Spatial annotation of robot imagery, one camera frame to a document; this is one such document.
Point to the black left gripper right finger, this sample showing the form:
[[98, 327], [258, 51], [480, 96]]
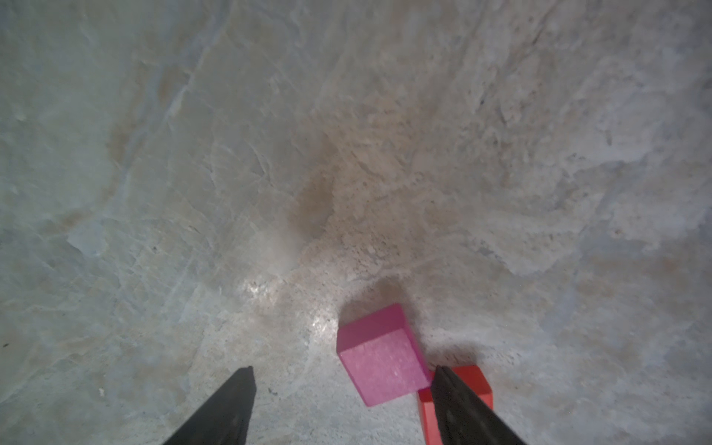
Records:
[[463, 417]]

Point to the magenta cube block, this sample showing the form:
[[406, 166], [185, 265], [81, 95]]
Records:
[[382, 357]]

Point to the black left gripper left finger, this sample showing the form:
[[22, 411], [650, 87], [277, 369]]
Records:
[[224, 418]]

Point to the red cube block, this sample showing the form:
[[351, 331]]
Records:
[[474, 378]]

